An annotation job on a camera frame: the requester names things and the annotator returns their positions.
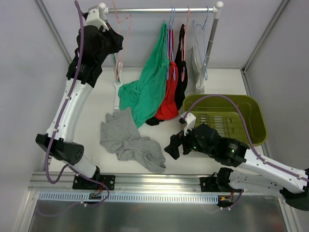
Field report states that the red tank top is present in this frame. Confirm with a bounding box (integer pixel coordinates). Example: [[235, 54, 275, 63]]
[[155, 62, 178, 120]]

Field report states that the grey tank top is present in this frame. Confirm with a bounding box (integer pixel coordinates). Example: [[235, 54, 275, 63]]
[[99, 108, 166, 174]]

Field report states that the green tank top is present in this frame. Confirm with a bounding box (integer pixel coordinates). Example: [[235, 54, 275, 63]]
[[118, 22, 169, 128]]

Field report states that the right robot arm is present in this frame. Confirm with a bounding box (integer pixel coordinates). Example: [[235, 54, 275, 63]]
[[164, 123, 309, 211]]

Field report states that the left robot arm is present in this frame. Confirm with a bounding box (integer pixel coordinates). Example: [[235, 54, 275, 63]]
[[35, 24, 124, 189]]

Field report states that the white tank top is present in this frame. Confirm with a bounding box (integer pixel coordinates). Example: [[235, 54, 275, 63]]
[[186, 45, 206, 94]]

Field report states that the black tank top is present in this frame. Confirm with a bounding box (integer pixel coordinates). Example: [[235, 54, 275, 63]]
[[146, 24, 188, 126]]

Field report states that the metal clothes rack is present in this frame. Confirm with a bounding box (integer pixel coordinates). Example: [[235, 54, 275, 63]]
[[98, 1, 224, 111]]

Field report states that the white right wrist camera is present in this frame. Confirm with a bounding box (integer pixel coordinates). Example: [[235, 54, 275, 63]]
[[179, 111, 196, 136]]

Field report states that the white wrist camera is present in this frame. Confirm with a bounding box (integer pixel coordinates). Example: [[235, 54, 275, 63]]
[[86, 3, 109, 31], [179, 111, 196, 136]]

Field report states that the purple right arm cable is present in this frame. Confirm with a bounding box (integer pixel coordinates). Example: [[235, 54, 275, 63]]
[[183, 94, 309, 182]]

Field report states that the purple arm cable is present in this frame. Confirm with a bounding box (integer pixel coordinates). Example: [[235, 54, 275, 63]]
[[43, 0, 111, 207], [183, 94, 309, 182]]

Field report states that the white slotted cable duct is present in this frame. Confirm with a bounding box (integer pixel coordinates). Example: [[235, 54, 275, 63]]
[[38, 191, 219, 204]]

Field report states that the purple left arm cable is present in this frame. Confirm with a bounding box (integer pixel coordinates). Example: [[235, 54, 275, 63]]
[[43, 0, 111, 207]]

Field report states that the aluminium mounting rail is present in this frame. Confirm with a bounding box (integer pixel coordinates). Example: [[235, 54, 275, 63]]
[[28, 172, 209, 193]]

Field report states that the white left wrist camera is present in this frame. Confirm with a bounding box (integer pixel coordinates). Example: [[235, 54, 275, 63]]
[[86, 3, 109, 31]]

